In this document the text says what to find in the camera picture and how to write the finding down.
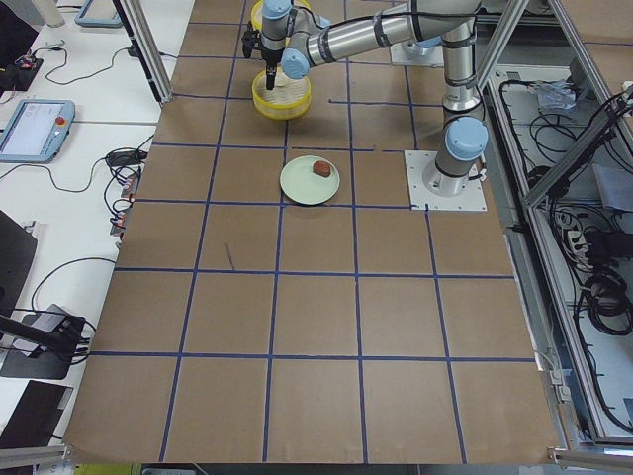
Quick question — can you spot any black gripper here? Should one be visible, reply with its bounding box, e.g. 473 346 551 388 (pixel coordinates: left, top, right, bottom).
264 48 281 90

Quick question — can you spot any yellow steamer layer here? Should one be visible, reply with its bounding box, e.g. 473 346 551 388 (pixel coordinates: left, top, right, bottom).
251 69 312 121
250 0 311 30

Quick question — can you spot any brown steamed bun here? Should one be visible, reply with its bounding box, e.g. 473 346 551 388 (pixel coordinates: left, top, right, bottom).
313 160 331 178

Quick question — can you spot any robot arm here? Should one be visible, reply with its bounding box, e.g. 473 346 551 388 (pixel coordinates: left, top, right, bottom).
242 0 489 198

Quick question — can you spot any pale green plate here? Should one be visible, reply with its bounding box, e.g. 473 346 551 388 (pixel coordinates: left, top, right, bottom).
280 155 340 205

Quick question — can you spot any black power adapter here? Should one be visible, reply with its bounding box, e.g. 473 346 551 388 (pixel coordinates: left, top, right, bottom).
106 149 147 167

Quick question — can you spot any teach pendant with screen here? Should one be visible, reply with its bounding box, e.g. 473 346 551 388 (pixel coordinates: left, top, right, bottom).
1 99 75 164

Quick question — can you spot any black laptop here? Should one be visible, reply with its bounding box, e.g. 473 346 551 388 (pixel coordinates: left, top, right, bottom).
0 212 38 317

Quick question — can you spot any white power strip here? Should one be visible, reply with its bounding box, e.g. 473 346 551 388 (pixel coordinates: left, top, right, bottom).
564 223 588 264

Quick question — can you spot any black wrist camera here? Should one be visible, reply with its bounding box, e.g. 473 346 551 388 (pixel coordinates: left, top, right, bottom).
241 29 260 59

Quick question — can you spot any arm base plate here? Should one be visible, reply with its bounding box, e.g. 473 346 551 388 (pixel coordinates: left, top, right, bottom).
390 42 444 68
404 150 488 213

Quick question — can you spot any aluminium frame post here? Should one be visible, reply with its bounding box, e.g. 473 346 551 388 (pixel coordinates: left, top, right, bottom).
114 0 173 105

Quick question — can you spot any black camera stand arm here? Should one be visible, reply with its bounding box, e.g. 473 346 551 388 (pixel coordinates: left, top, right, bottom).
1 310 87 361

